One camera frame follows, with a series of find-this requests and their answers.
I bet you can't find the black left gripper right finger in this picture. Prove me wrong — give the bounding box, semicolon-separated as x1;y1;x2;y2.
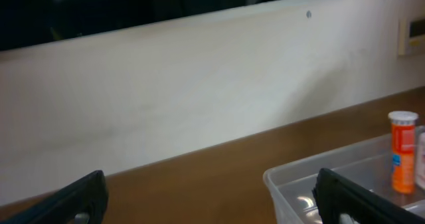
312;168;424;224

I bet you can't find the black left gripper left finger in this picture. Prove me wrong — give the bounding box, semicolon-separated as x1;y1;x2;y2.
1;170;109;224

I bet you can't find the orange vitamin tube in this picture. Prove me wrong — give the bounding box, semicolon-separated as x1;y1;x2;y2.
388;111;418;194

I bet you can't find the white lotion bottle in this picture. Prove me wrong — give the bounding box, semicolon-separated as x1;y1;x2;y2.
415;133;425;189

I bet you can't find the clear plastic container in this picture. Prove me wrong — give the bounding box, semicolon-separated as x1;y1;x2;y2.
263;134;424;223

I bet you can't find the beige wall socket plate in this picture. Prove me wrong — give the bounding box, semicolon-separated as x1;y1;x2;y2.
398;16;424;56

